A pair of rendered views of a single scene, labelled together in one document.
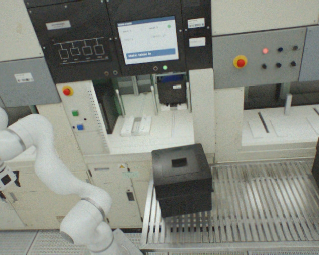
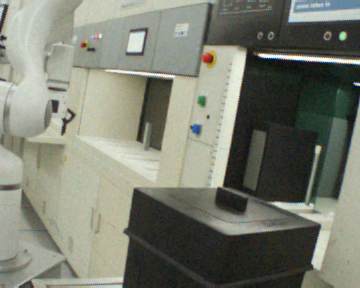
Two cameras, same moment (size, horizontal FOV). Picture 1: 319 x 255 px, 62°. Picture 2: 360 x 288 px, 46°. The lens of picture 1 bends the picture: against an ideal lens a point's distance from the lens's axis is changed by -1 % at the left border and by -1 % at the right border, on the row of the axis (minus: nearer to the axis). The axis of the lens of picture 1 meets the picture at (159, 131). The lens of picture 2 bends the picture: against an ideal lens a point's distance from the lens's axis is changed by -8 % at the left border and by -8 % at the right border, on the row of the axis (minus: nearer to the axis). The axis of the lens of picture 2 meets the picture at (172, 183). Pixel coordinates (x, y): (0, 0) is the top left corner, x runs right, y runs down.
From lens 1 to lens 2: 1.07 m
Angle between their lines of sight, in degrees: 51
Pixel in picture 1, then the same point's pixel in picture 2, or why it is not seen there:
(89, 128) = (205, 138)
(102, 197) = (28, 90)
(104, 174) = not seen: hidden behind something
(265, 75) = not seen: outside the picture
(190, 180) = (184, 214)
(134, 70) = (296, 34)
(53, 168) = (25, 15)
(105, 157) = not seen: hidden behind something
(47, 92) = (190, 55)
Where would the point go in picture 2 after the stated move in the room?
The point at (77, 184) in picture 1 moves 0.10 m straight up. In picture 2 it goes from (24, 51) to (31, 8)
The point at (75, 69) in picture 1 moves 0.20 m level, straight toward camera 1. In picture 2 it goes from (230, 24) to (197, 8)
